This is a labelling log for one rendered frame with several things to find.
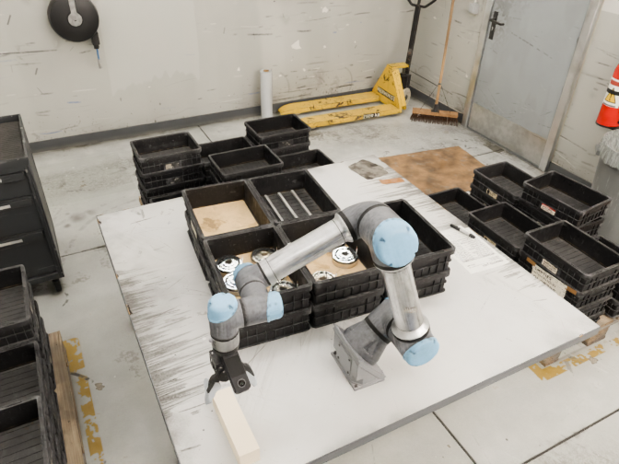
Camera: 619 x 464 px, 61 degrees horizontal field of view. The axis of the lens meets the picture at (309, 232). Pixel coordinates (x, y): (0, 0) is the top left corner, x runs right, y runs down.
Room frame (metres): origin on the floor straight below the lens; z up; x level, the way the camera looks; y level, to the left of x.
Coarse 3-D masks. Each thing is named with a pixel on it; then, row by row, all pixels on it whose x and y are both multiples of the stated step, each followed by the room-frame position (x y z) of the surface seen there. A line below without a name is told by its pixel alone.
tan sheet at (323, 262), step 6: (330, 252) 1.71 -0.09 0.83; (318, 258) 1.67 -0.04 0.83; (324, 258) 1.67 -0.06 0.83; (330, 258) 1.67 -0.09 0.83; (312, 264) 1.63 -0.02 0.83; (318, 264) 1.63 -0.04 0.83; (324, 264) 1.63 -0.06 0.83; (330, 264) 1.63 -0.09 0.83; (360, 264) 1.64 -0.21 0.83; (312, 270) 1.59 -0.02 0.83; (318, 270) 1.60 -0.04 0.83; (324, 270) 1.60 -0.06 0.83; (330, 270) 1.60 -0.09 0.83; (336, 270) 1.60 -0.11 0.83; (342, 270) 1.60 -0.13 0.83; (348, 270) 1.60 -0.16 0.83; (354, 270) 1.60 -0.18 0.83; (360, 270) 1.60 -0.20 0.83
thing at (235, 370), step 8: (224, 360) 0.95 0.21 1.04; (232, 360) 0.95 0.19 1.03; (240, 360) 0.96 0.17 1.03; (232, 368) 0.93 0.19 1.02; (240, 368) 0.94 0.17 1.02; (232, 376) 0.91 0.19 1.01; (240, 376) 0.92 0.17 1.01; (232, 384) 0.90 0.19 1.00; (240, 384) 0.90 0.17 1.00; (248, 384) 0.90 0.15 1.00; (240, 392) 0.89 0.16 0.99
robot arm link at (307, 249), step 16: (352, 208) 1.26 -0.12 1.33; (336, 224) 1.23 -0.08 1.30; (352, 224) 1.22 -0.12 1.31; (304, 240) 1.20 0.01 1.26; (320, 240) 1.19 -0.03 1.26; (336, 240) 1.20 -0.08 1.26; (352, 240) 1.21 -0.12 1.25; (272, 256) 1.17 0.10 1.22; (288, 256) 1.16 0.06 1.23; (304, 256) 1.16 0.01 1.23; (320, 256) 1.19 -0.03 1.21; (240, 272) 1.14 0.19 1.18; (256, 272) 1.13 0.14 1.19; (272, 272) 1.13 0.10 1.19; (288, 272) 1.15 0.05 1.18; (240, 288) 1.08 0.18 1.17
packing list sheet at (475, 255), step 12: (468, 228) 2.11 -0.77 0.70; (456, 240) 2.01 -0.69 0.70; (468, 240) 2.01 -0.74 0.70; (480, 240) 2.01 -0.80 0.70; (456, 252) 1.91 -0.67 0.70; (468, 252) 1.92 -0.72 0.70; (480, 252) 1.92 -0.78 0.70; (492, 252) 1.92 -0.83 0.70; (468, 264) 1.83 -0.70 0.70; (480, 264) 1.83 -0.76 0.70; (492, 264) 1.84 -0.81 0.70
